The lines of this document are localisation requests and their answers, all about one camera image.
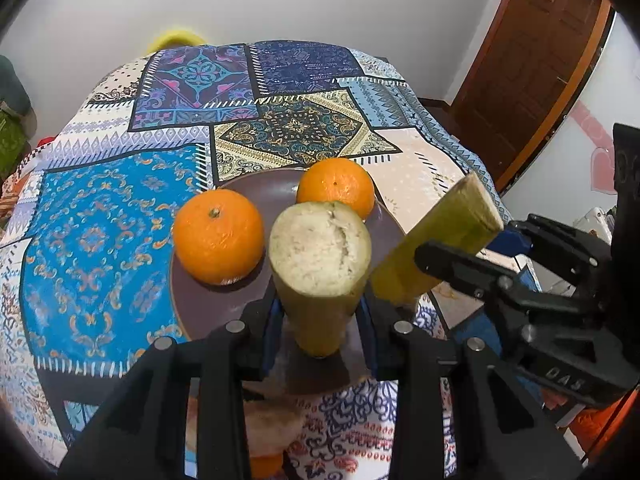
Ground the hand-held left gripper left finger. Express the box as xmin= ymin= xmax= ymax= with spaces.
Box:
xmin=57 ymin=297 xmax=287 ymax=480

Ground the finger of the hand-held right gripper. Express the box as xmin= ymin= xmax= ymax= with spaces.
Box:
xmin=414 ymin=241 xmax=546 ymax=356
xmin=509 ymin=213 xmax=615 ymax=301

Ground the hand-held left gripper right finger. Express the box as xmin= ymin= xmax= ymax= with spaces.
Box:
xmin=356 ymin=300 xmax=586 ymax=480

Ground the slim green sugarcane piece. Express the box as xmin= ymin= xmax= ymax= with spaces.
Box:
xmin=370 ymin=170 xmax=504 ymax=307

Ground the thick green sugarcane piece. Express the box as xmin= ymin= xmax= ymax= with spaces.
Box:
xmin=269 ymin=201 xmax=373 ymax=359

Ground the brown round plate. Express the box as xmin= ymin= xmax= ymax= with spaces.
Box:
xmin=169 ymin=167 xmax=407 ymax=397

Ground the pale cut sugarcane piece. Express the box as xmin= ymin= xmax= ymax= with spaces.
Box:
xmin=186 ymin=394 xmax=304 ymax=461

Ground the large orange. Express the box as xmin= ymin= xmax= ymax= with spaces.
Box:
xmin=173 ymin=188 xmax=265 ymax=286

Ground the small orange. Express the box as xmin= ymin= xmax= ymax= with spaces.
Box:
xmin=296 ymin=157 xmax=376 ymax=222

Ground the brown wooden door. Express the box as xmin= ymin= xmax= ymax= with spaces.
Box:
xmin=449 ymin=0 xmax=615 ymax=195

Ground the orange cloth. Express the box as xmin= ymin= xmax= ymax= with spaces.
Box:
xmin=569 ymin=399 xmax=640 ymax=465

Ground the patchwork printed tablecloth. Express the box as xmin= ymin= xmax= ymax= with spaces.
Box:
xmin=0 ymin=40 xmax=543 ymax=480

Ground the yellow round object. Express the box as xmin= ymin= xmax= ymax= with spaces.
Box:
xmin=144 ymin=27 xmax=207 ymax=55

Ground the green cloth bundle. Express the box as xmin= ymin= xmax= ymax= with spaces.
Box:
xmin=0 ymin=55 xmax=37 ymax=182

